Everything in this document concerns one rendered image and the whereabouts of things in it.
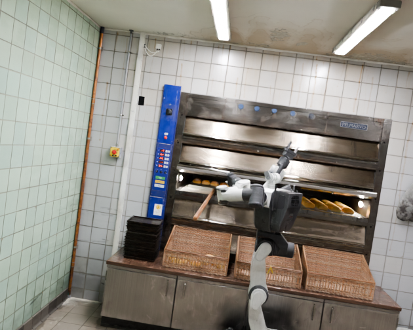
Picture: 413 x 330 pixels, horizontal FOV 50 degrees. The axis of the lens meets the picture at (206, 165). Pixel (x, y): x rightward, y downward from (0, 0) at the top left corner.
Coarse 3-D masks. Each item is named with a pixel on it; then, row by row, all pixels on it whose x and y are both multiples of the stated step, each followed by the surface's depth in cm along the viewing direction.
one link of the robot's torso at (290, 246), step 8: (256, 232) 329; (264, 232) 319; (272, 232) 320; (280, 232) 328; (256, 240) 323; (280, 240) 318; (256, 248) 321; (280, 248) 318; (288, 248) 319; (280, 256) 322; (288, 256) 320
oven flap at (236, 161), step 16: (192, 160) 413; (208, 160) 413; (224, 160) 412; (240, 160) 412; (256, 160) 412; (272, 160) 411; (304, 160) 410; (288, 176) 404; (304, 176) 406; (320, 176) 406; (336, 176) 405; (352, 176) 405; (368, 176) 405
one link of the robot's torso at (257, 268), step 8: (264, 248) 317; (256, 256) 317; (264, 256) 317; (256, 264) 318; (264, 264) 318; (256, 272) 322; (264, 272) 321; (256, 280) 322; (264, 280) 321; (248, 288) 332; (256, 288) 320; (264, 288) 320; (248, 296) 322
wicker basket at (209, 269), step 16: (176, 240) 414; (192, 240) 414; (208, 240) 413; (224, 240) 413; (176, 256) 372; (192, 256) 371; (208, 256) 370; (224, 256) 410; (208, 272) 370; (224, 272) 370
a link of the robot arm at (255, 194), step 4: (248, 188) 308; (252, 188) 305; (256, 188) 303; (260, 188) 304; (244, 192) 306; (248, 192) 304; (252, 192) 303; (256, 192) 302; (260, 192) 303; (244, 196) 306; (248, 196) 304; (252, 196) 302; (256, 196) 301; (260, 196) 302; (244, 200) 308; (248, 200) 308; (252, 200) 301; (256, 200) 300; (260, 200) 301
